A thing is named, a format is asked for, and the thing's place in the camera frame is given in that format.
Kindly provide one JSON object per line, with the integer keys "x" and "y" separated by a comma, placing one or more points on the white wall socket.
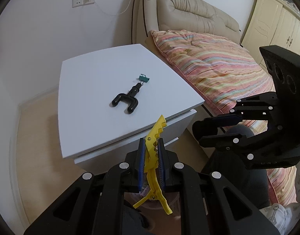
{"x": 78, "y": 3}

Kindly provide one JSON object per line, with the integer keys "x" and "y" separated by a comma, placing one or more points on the yellow plastic hair clip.
{"x": 151, "y": 164}

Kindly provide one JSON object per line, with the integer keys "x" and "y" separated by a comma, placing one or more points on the teal binder clip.
{"x": 143, "y": 78}

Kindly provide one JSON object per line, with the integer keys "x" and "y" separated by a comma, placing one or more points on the cream leather headboard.
{"x": 191, "y": 15}

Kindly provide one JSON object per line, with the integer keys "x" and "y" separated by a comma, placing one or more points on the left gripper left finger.
{"x": 119, "y": 215}

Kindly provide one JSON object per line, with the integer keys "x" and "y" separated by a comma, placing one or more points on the cream wardrobe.
{"x": 272, "y": 22}

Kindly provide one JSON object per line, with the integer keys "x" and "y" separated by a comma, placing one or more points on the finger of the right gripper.
{"x": 205, "y": 131}

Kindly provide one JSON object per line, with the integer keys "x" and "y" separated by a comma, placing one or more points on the black forked holder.
{"x": 129, "y": 98}

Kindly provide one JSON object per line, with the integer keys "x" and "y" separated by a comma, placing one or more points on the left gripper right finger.
{"x": 177, "y": 177}

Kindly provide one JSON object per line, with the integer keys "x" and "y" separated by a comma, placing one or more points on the white bedside table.
{"x": 110, "y": 98}

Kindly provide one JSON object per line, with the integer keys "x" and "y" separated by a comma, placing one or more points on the striped colourful quilt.
{"x": 222, "y": 72}

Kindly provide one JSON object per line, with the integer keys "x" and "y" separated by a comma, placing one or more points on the white sleeve forearm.
{"x": 285, "y": 218}

